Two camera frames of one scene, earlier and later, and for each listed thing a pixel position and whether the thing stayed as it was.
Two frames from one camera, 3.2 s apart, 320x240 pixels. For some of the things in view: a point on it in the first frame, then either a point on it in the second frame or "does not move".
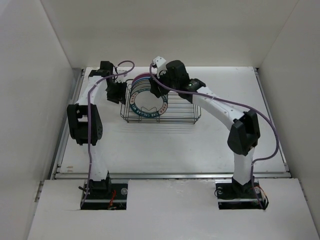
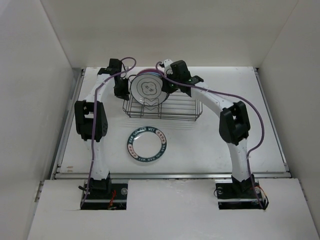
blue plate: [146, 78] → [147, 73]
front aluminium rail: [171, 176] does not move
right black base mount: [232, 195] does not move
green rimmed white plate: [143, 102] → [146, 144]
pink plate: [141, 75] → [151, 70]
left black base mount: [100, 194] does not move
